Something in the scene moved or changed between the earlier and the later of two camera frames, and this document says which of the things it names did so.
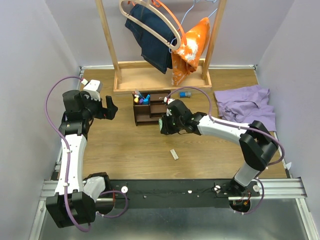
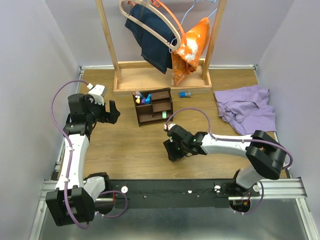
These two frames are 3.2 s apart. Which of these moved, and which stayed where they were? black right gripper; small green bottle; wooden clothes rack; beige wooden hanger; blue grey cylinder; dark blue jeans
Moved: small green bottle; black right gripper
Stayed: wooden clothes rack; beige wooden hanger; blue grey cylinder; dark blue jeans
